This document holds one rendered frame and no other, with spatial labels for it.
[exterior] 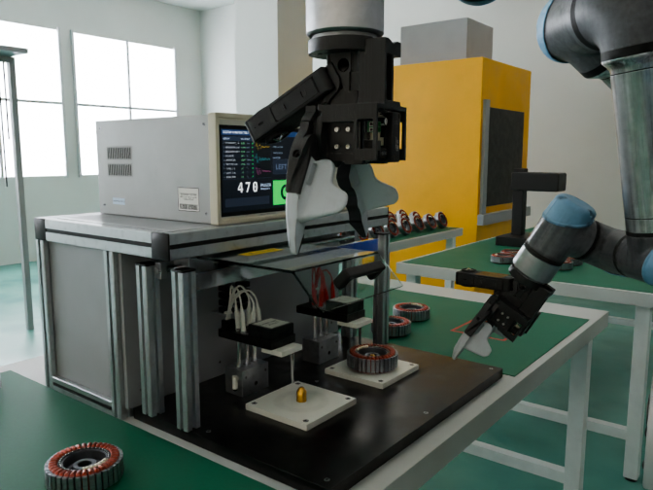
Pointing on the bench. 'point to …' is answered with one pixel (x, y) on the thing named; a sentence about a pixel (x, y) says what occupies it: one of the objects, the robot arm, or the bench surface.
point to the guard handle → (359, 273)
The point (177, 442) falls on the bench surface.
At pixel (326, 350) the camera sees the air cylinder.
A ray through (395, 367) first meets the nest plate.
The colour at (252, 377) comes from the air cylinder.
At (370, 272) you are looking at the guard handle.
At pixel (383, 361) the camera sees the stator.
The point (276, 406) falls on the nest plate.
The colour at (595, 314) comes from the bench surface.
